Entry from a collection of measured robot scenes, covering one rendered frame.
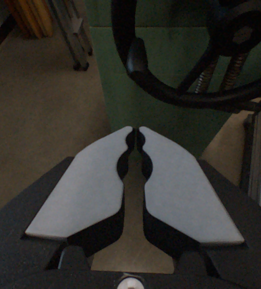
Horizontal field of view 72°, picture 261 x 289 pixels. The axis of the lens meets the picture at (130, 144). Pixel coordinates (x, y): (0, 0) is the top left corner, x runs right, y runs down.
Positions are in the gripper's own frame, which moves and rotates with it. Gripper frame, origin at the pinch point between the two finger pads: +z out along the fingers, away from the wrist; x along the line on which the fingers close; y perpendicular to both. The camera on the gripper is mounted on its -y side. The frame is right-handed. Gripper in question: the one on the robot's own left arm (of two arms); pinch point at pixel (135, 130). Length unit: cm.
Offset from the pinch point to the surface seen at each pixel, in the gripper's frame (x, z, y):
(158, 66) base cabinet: 5.3, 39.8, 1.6
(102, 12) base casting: -7.3, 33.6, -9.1
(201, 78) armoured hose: 12.2, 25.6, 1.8
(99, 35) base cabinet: -8.6, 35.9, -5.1
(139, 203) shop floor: 2, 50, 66
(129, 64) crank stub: -0.9, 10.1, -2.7
